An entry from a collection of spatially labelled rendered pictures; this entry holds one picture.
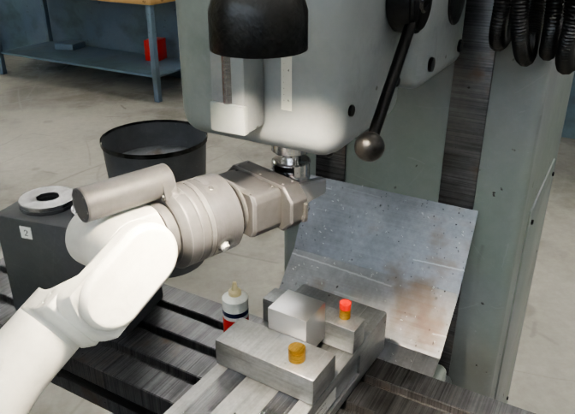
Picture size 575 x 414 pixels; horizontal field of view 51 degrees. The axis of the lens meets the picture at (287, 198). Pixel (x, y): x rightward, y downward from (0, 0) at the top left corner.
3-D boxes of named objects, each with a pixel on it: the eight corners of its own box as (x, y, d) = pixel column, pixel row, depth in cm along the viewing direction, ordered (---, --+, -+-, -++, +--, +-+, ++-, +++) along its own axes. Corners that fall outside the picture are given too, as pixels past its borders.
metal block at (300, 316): (305, 358, 81) (306, 322, 78) (268, 343, 84) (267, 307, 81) (324, 337, 85) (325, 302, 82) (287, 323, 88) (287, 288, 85)
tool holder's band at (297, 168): (314, 161, 75) (314, 153, 75) (305, 175, 71) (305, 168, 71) (277, 157, 76) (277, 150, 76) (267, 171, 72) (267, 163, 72)
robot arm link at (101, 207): (221, 268, 63) (122, 310, 56) (166, 248, 71) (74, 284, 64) (203, 162, 60) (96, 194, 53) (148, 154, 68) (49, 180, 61)
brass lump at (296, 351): (299, 366, 75) (299, 355, 74) (284, 360, 76) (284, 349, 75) (308, 357, 77) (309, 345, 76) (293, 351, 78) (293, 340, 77)
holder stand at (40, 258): (127, 338, 97) (111, 228, 89) (14, 311, 104) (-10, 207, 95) (163, 297, 108) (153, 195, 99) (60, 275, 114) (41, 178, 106)
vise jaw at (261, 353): (312, 406, 75) (313, 381, 73) (216, 363, 82) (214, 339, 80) (335, 377, 79) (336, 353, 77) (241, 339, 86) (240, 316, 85)
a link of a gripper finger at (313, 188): (321, 195, 76) (284, 209, 72) (322, 172, 74) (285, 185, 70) (330, 199, 75) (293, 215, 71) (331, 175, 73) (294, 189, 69)
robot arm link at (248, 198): (310, 171, 67) (222, 202, 59) (307, 247, 71) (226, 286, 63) (238, 142, 75) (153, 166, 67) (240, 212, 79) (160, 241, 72)
